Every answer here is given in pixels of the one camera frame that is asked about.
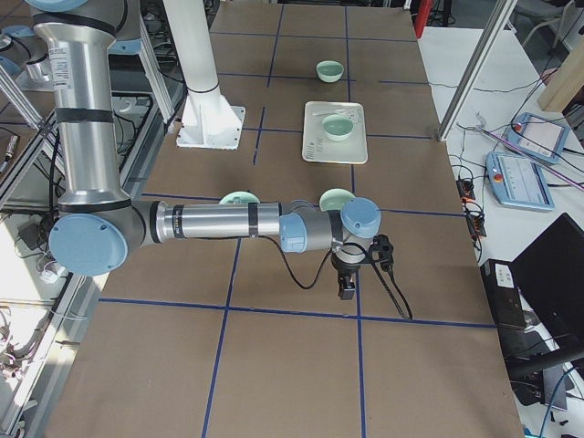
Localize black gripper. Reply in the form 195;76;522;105
331;244;368;300

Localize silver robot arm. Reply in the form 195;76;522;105
30;1;381;299

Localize green bowl with ice cubes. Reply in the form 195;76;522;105
219;191;260;204

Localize white bear tray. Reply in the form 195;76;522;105
302;101;368;164

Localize black power strip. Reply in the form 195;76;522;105
456;178;486;240

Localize black computer box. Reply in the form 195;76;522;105
480;259;527;331

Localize green bowl on tray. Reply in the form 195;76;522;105
321;114;354;141

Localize white plastic spoon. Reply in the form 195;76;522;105
312;109;348;116

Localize near blue teach pendant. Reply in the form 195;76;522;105
485;151;555;212

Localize blue teach pendant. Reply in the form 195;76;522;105
485;151;555;212
505;112;568;164

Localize black laptop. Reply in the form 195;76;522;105
507;213;583;379

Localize far blue teach pendant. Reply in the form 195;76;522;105
505;112;568;164

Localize wooden board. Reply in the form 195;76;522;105
537;39;584;112

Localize black camera cable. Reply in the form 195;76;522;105
268;236;414;320

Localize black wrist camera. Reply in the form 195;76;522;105
370;235;394;272

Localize white camera post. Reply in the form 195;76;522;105
163;0;245;150

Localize aluminium frame post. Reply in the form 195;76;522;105
437;0;517;141

